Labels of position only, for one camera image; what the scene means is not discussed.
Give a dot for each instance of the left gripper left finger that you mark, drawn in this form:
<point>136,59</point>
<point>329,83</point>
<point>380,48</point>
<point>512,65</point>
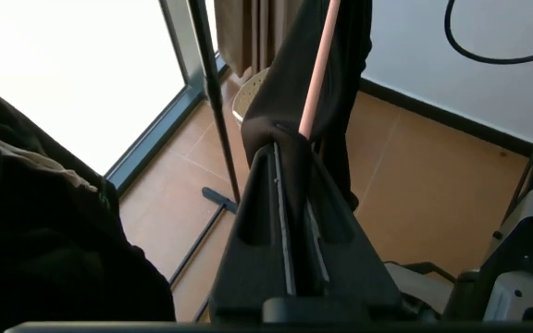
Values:
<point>248,268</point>

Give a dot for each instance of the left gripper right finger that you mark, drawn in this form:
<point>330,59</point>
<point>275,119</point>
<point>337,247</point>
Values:
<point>359,273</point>

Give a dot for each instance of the black garment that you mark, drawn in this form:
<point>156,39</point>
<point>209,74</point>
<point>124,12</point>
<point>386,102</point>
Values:
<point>285,92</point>
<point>40,231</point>

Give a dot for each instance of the pink clothes hanger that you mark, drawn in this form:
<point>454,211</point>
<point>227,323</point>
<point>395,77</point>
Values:
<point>317,78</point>

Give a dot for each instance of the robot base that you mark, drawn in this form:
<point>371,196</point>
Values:
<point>525,250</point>

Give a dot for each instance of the white laundry basket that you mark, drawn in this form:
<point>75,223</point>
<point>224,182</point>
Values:
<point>248,99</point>

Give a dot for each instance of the black clothes rack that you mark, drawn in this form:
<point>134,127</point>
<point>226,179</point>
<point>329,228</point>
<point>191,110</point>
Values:
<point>211,83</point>

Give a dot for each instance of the brown curtain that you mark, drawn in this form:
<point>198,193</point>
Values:
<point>248,32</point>

